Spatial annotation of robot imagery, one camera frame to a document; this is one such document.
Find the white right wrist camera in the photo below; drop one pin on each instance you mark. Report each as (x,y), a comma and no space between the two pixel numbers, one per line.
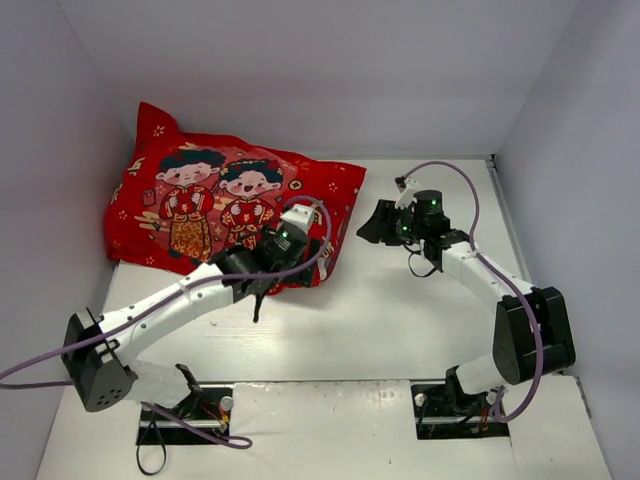
(407,187)

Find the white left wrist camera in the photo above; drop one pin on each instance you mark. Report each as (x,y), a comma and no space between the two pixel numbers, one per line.
(300,216)

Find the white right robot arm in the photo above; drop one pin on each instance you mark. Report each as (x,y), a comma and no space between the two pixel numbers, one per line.
(513,357)

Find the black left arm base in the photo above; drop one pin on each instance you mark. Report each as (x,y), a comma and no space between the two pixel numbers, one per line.
(206,409)

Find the red printed pillowcase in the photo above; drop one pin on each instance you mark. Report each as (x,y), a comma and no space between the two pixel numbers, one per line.
(186,196)

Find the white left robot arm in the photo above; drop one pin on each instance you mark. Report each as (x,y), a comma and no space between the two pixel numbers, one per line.
(102,353)

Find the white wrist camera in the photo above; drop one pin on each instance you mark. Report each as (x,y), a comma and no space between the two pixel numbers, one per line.
(407,187)
(300,216)

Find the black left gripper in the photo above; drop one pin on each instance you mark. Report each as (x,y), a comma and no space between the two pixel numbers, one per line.
(310,262)

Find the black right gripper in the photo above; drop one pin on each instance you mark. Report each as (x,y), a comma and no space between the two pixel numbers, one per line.
(391,226)

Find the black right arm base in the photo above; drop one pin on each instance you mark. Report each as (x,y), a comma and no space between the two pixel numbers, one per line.
(442,411)

